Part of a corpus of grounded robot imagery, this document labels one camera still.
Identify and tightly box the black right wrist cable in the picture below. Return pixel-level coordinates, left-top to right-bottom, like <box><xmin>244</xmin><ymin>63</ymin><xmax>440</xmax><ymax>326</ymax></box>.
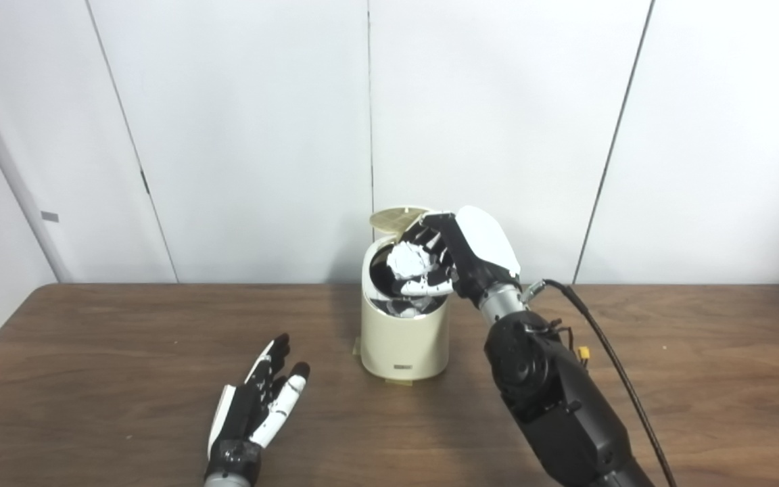
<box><xmin>521</xmin><ymin>279</ymin><xmax>678</xmax><ymax>487</ymax></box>

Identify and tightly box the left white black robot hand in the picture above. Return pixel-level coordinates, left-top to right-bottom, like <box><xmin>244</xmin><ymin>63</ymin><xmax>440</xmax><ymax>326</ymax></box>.
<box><xmin>206</xmin><ymin>333</ymin><xmax>311</xmax><ymax>482</ymax></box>

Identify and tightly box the white paper ball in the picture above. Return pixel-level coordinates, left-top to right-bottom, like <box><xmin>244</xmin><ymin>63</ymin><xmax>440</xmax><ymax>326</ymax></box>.
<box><xmin>387</xmin><ymin>242</ymin><xmax>441</xmax><ymax>279</ymax></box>

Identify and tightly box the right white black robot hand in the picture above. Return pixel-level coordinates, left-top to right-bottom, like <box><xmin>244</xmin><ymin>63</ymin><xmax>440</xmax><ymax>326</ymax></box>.
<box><xmin>389</xmin><ymin>206</ymin><xmax>522</xmax><ymax>319</ymax></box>

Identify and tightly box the cream-colored plastic bin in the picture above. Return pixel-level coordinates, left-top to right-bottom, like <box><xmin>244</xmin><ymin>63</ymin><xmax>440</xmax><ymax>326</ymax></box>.
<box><xmin>360</xmin><ymin>206</ymin><xmax>451</xmax><ymax>386</ymax></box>

